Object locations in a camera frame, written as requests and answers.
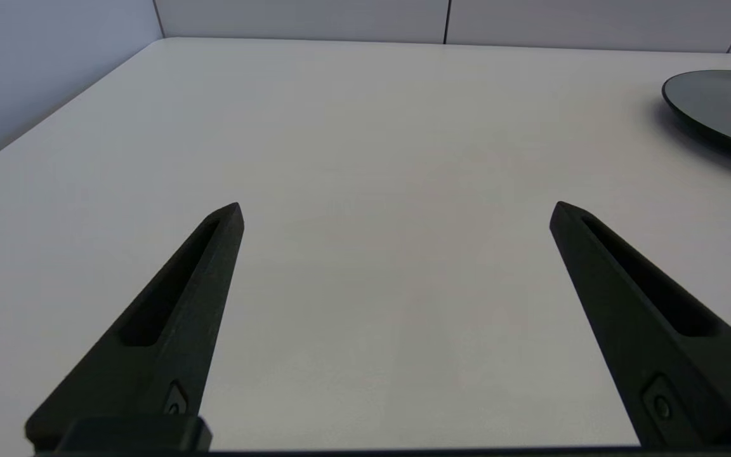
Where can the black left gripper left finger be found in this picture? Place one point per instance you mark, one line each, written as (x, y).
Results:
(169, 317)

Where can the dark grey round plate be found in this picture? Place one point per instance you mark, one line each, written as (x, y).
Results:
(730, 105)

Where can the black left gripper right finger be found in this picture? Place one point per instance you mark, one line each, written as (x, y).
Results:
(632, 317)

